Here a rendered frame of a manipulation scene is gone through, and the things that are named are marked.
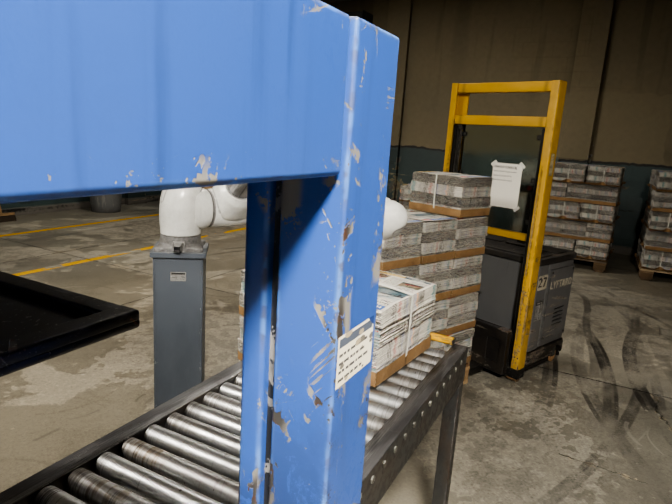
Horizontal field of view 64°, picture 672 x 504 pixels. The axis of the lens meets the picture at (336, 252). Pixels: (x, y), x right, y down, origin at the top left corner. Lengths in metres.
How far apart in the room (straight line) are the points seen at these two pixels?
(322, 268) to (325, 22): 0.16
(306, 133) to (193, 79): 0.09
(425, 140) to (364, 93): 9.05
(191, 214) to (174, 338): 0.49
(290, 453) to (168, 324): 1.79
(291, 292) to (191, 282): 1.76
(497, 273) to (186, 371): 2.24
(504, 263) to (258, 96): 3.48
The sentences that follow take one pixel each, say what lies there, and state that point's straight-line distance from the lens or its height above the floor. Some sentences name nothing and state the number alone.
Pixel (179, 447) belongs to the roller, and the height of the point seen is 0.79.
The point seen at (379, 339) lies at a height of 0.94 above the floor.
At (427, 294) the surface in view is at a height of 1.01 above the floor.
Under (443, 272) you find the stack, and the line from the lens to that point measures 3.03.
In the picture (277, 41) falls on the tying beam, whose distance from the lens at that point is 0.28.
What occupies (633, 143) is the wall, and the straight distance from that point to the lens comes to 8.93.
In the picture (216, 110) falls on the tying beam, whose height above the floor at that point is 1.48.
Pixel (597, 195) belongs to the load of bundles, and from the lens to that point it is 7.32.
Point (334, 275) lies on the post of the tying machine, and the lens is 0.36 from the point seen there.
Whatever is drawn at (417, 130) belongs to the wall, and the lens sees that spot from 9.46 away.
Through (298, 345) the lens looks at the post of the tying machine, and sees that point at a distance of 0.39.
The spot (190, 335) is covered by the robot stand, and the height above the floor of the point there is 0.66.
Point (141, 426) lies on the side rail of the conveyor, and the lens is 1.35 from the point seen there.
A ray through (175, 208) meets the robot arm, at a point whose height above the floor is 1.17.
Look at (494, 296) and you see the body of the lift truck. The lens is 3.79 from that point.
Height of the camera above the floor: 1.48
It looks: 12 degrees down
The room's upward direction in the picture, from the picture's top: 4 degrees clockwise
